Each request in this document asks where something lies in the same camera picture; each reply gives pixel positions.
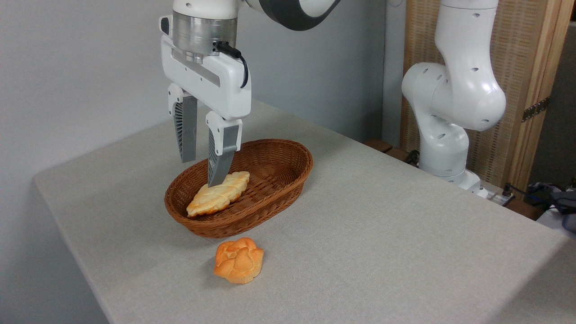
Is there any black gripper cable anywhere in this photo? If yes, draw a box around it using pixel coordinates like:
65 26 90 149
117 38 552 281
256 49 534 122
216 41 249 89

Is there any brown woven wicker basket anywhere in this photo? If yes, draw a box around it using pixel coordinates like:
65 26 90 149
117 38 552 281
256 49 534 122
164 139 314 239

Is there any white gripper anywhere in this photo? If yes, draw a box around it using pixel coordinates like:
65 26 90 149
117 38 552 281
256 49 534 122
160 15 252 188

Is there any white power strip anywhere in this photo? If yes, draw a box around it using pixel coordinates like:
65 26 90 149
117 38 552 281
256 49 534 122
478 185 516 207

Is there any wooden woven folding screen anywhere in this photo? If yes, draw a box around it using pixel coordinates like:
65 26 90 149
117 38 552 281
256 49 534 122
400 0 575 194

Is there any round orange bread roll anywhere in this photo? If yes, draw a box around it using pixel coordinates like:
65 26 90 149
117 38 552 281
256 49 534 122
214 237 265 284

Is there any long pale braided bread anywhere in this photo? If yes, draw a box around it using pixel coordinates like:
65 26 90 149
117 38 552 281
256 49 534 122
186 171 250 218

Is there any dark metal screen hinge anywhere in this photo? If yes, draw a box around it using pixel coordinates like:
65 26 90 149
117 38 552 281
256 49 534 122
522 97 550 123

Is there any blue grey bag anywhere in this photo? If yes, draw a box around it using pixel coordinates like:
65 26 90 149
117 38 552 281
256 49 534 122
529 182 576 233

